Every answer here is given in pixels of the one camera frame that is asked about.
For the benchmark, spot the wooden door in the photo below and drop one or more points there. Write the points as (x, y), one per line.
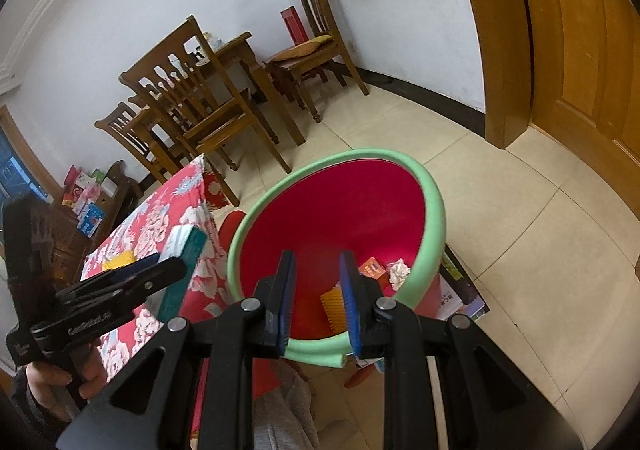
(585, 54)

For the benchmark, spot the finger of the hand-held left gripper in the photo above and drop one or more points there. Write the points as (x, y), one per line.
(150, 275)
(137, 262)

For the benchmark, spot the wooden bench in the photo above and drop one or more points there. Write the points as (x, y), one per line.
(120, 190)

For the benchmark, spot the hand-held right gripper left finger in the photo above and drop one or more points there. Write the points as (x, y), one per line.
(284, 310)

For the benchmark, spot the wooden chair with cushion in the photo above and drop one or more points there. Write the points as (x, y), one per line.
(320, 4)

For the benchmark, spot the tall-backed wooden chair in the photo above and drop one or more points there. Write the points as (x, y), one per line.
(215, 119)

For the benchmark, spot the wooden door frame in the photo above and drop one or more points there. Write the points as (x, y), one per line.
(495, 54)

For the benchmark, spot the teal and white box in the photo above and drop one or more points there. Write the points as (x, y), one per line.
(185, 250)

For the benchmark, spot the yellow brown seat cushion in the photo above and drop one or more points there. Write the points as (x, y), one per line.
(300, 49)

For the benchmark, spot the pile of colourful cartons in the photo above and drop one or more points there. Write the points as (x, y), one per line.
(90, 217)

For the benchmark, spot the red floral tablecloth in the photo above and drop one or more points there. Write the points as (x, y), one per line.
(150, 225)

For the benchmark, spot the red basin with green rim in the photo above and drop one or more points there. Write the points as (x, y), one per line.
(340, 210)

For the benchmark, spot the wood-framed window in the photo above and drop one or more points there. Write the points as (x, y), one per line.
(12, 164)

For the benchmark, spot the orange cardboard box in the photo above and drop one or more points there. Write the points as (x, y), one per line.
(372, 269)

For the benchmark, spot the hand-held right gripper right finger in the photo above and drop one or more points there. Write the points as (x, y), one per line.
(350, 310)

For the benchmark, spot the yellow foam net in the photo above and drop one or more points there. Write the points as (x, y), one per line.
(331, 310)
(120, 260)

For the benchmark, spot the wooden dining chair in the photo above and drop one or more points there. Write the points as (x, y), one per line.
(125, 129)
(137, 102)

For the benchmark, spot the small white paper ball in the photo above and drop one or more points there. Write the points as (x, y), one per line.
(400, 274)

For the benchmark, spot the person's left hand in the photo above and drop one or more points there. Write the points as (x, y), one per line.
(45, 382)

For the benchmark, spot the person's grey trousers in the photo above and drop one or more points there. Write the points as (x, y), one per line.
(285, 410)

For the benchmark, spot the stack of books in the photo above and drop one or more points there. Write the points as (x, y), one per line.
(460, 290)

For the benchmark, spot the wooden dining table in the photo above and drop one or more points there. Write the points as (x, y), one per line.
(235, 47)

